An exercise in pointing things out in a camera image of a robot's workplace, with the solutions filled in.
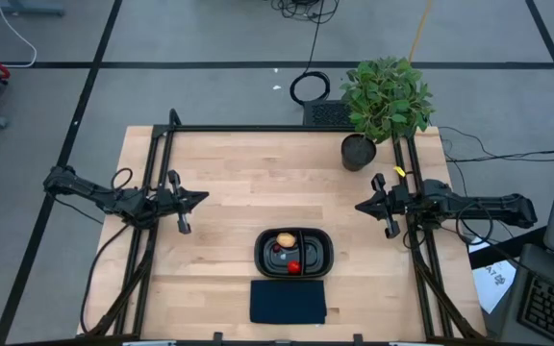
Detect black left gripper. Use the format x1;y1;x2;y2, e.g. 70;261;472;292
155;169;210;235

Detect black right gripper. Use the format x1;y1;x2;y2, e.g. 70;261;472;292
354;173;416;239

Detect black divided plastic container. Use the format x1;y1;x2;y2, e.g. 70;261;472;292
253;227;335;280

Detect green plant in black pot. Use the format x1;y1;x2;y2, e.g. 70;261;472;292
340;56;435;173

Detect dark blue folded cloth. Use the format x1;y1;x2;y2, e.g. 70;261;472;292
249;279;328;325

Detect white paper sheet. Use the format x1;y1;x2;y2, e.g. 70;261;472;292
468;239;518;314

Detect grey desk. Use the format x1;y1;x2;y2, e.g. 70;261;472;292
497;242;554;346

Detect black keyboard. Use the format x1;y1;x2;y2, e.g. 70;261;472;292
516;274;554;346

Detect grey stand base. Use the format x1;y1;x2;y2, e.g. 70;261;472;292
0;0;65;16

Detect black metal table frame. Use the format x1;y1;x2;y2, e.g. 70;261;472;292
77;108;488;346

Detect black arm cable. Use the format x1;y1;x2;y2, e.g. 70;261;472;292
79;223;132;335

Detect thin black floor cables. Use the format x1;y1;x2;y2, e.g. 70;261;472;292
438;125;554;164

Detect coiled black floor cable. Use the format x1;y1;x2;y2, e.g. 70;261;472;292
289;0;332;106

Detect yellow cord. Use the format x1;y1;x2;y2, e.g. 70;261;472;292
407;0;433;62

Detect black cable bundle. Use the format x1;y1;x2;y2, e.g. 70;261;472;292
270;0;340;24

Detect white floor cable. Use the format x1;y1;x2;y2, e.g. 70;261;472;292
0;0;38;69

